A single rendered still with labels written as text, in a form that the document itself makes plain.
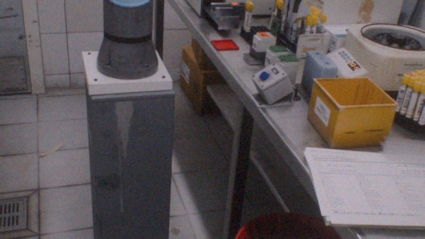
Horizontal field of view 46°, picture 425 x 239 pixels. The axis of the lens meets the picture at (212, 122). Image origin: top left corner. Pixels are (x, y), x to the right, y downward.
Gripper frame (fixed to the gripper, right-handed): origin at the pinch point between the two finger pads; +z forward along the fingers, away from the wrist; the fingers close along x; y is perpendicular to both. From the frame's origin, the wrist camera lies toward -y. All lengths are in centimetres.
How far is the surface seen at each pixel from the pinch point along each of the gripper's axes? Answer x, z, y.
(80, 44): 168, 71, -50
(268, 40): -2.0, 4.5, -5.9
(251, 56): -0.1, 9.9, -9.6
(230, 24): 20.6, 7.7, -9.4
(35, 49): 162, 71, -75
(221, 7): 26.1, 4.1, -10.9
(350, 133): -46.5, 7.7, -4.8
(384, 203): -66, 10, -8
